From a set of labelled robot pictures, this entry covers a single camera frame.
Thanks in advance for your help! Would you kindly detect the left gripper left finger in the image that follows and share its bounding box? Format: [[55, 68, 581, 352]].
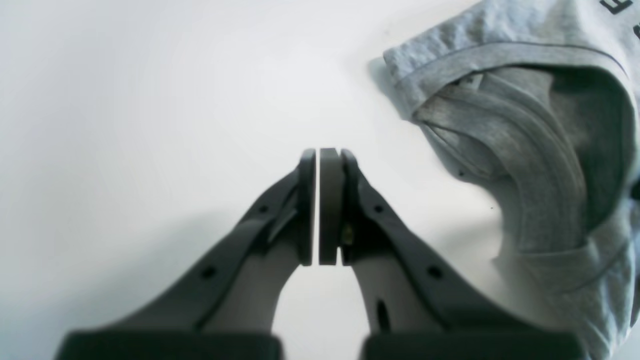
[[56, 149, 316, 360]]

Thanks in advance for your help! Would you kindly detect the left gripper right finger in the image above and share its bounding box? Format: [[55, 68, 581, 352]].
[[318, 148, 586, 360]]

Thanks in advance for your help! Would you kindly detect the grey T-shirt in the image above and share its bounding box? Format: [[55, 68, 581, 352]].
[[382, 0, 639, 360]]

